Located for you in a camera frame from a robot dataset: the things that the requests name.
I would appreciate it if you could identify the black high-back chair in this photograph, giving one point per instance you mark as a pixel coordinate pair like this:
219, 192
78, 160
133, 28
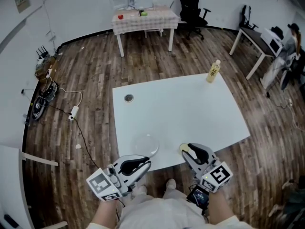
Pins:
246, 17

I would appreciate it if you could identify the yellow bottle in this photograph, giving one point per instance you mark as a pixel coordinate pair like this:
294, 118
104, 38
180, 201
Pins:
213, 71

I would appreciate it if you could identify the person's right shoe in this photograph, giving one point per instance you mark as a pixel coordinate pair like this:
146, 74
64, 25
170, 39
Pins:
169, 185

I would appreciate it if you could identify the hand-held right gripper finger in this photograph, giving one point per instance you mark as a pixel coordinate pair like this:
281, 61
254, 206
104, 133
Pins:
202, 153
191, 162

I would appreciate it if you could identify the table with checked cloth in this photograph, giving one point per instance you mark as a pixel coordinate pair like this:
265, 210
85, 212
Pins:
145, 20

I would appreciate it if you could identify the person's left forearm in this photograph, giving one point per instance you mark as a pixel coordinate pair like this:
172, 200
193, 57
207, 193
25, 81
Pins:
104, 213

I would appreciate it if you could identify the spare gripper device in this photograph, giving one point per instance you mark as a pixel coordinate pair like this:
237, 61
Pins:
50, 90
39, 108

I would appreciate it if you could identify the person's left shoe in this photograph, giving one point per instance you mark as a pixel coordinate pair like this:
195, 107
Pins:
140, 191

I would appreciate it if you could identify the dark top desk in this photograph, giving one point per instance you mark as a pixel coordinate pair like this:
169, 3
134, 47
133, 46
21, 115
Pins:
257, 40

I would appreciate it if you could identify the person's white shirt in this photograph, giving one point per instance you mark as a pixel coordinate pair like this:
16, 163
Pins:
162, 213

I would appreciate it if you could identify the black device with screen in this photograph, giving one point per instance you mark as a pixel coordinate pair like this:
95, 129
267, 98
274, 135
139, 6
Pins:
199, 195

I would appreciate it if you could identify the white power strip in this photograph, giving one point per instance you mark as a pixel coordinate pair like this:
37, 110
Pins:
74, 112

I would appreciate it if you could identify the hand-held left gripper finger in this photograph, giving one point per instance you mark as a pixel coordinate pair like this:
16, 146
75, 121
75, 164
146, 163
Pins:
139, 175
133, 161

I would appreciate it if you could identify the green apple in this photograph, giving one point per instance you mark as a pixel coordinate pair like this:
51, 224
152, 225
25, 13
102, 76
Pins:
144, 13

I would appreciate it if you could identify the black office chair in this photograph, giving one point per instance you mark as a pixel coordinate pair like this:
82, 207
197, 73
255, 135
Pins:
191, 13
277, 32

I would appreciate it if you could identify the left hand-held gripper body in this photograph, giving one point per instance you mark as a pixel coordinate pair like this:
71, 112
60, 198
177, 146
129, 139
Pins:
103, 185

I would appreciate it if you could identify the person's shoe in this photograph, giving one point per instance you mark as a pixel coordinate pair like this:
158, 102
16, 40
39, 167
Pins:
140, 191
169, 185

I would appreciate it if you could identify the wall sign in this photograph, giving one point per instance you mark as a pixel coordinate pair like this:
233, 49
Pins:
22, 0

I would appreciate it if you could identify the person's right forearm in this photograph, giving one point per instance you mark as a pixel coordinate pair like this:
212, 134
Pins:
221, 209

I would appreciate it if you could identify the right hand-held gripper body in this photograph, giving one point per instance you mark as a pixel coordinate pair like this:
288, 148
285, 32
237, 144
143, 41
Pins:
216, 175

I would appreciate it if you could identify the white toaster oven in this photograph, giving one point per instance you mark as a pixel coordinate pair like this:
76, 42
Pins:
140, 1

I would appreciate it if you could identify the cardboard box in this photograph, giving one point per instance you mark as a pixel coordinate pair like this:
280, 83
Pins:
46, 68

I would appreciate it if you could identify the white side table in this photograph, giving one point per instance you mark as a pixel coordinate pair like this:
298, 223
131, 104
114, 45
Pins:
10, 187

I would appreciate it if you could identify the white microwave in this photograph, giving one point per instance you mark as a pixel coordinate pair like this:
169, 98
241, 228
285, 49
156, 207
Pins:
271, 42

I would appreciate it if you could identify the clear glass bowl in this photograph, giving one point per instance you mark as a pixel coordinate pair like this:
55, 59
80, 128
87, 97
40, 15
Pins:
145, 145

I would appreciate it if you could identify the white framed box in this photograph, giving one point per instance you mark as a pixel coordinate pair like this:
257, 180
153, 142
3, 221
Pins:
120, 3

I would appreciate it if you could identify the black router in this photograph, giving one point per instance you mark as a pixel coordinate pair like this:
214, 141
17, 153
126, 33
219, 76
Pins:
42, 52

